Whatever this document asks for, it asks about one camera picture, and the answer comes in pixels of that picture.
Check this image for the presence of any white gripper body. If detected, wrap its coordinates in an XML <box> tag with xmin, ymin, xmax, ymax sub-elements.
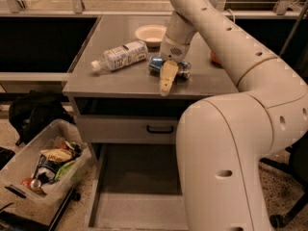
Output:
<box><xmin>160</xmin><ymin>35</ymin><xmax>190</xmax><ymax>63</ymax></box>

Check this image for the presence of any grey drawer cabinet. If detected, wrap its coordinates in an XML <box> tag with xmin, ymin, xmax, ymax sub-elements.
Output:
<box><xmin>62</xmin><ymin>14</ymin><xmax>240</xmax><ymax>231</ymax></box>

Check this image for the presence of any green snack bag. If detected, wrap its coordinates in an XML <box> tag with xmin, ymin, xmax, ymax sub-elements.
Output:
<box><xmin>54</xmin><ymin>160</ymin><xmax>75</xmax><ymax>181</ymax></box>

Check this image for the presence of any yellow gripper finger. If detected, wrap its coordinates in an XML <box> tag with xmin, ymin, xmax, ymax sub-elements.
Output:
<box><xmin>159</xmin><ymin>60</ymin><xmax>178</xmax><ymax>96</ymax></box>

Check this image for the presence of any white paper bowl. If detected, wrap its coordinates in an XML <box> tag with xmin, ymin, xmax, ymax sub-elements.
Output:
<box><xmin>135</xmin><ymin>24</ymin><xmax>167</xmax><ymax>47</ymax></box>

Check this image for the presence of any blue silver redbull can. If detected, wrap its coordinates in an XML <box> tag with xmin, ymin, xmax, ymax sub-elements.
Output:
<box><xmin>148</xmin><ymin>56</ymin><xmax>192</xmax><ymax>79</ymax></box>

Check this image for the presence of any red soda can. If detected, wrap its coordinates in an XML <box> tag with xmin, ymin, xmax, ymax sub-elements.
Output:
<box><xmin>21</xmin><ymin>178</ymin><xmax>41</xmax><ymax>192</ymax></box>

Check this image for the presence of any clear plastic water bottle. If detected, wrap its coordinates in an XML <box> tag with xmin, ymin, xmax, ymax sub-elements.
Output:
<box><xmin>90</xmin><ymin>40</ymin><xmax>148</xmax><ymax>73</ymax></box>

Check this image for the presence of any red apple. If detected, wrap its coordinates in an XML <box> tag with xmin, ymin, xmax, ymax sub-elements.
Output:
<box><xmin>210</xmin><ymin>51</ymin><xmax>220</xmax><ymax>64</ymax></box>

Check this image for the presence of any grey drawer with black handle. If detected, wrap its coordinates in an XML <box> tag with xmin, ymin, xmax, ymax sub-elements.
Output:
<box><xmin>76</xmin><ymin>115</ymin><xmax>177</xmax><ymax>144</ymax></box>

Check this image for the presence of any open grey bottom drawer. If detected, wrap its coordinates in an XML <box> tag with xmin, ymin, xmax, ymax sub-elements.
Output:
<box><xmin>84</xmin><ymin>144</ymin><xmax>189</xmax><ymax>231</ymax></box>

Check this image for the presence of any black backpack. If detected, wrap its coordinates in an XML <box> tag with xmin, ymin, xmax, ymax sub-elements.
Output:
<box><xmin>9</xmin><ymin>90</ymin><xmax>74</xmax><ymax>145</ymax></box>

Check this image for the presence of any yellow chip bag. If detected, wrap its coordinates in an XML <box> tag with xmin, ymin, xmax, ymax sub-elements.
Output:
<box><xmin>41</xmin><ymin>148</ymin><xmax>73</xmax><ymax>164</ymax></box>

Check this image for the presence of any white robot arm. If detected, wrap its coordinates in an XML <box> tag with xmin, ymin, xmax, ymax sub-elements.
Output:
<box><xmin>161</xmin><ymin>0</ymin><xmax>308</xmax><ymax>231</ymax></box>

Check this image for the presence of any clear plastic storage bin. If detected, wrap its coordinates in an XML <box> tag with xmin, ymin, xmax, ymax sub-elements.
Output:
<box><xmin>0</xmin><ymin>119</ymin><xmax>93</xmax><ymax>231</ymax></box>

